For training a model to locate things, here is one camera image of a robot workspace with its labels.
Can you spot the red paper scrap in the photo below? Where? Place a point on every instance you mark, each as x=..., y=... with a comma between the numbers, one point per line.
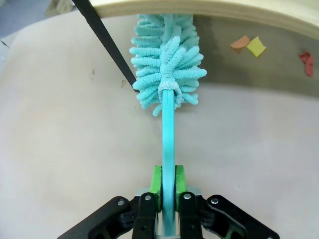
x=308, y=63

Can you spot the orange paper scrap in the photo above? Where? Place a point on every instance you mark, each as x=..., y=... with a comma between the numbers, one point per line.
x=240, y=44

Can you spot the turquoise chenille duster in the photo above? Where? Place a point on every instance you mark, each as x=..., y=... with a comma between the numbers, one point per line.
x=169, y=62

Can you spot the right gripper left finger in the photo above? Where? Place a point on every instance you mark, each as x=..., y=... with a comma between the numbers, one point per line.
x=119, y=219

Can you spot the black metal wood shelf rack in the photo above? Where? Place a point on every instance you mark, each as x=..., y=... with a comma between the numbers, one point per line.
x=224, y=12

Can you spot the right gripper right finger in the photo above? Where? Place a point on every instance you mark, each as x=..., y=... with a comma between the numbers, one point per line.
x=211, y=219

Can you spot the yellow paper scrap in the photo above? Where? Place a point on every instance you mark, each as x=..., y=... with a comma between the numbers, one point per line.
x=256, y=46

